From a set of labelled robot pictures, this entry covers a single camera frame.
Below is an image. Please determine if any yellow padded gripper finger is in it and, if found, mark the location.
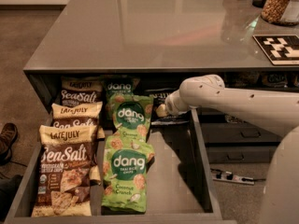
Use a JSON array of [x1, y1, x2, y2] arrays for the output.
[[156, 104, 169, 118]]

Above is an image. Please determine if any dark blue Kettle chip bag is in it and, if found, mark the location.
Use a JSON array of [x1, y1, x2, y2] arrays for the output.
[[144, 88, 189, 126]]

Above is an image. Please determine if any green dang bag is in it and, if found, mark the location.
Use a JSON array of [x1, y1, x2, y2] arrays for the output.
[[104, 77, 140, 100], [109, 94, 153, 141], [102, 135, 155, 213]]

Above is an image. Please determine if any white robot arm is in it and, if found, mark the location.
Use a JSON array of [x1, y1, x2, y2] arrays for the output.
[[164, 75, 299, 224]]

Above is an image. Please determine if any lower grey drawer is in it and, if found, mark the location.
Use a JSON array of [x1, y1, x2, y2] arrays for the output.
[[206, 147, 276, 163]]

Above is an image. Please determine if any middle brown Sea Salt bag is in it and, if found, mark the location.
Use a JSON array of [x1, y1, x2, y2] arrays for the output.
[[51, 102, 105, 139]]

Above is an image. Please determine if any brown sea salt bag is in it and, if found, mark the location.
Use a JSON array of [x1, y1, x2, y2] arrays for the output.
[[51, 102, 105, 139], [61, 77, 103, 107], [32, 125, 97, 217]]

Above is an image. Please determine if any open grey top drawer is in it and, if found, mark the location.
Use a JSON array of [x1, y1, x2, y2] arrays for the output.
[[4, 111, 236, 224]]

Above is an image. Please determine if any back brown Sea Salt bag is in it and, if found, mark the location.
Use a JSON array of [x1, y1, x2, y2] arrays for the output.
[[61, 77, 103, 107]]

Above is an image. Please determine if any front brown Sea Salt bag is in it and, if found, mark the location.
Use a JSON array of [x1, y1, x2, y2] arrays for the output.
[[32, 125, 97, 217]]

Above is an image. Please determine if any white power strip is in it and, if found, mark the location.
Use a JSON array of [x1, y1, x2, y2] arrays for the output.
[[212, 172, 255, 185]]

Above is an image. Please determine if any black white marker tag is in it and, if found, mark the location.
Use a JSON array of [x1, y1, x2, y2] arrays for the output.
[[253, 35, 299, 65]]

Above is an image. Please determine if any brown shoe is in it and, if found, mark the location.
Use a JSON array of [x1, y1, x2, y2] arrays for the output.
[[0, 123, 18, 156]]

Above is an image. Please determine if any jar of granola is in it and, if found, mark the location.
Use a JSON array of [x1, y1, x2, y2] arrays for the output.
[[261, 0, 299, 26]]

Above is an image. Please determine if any dark trouser leg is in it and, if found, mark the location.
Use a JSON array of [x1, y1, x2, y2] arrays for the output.
[[0, 175, 22, 222]]

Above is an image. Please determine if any grey drawer with handle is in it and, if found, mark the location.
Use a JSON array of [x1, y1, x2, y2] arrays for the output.
[[201, 123, 281, 144]]

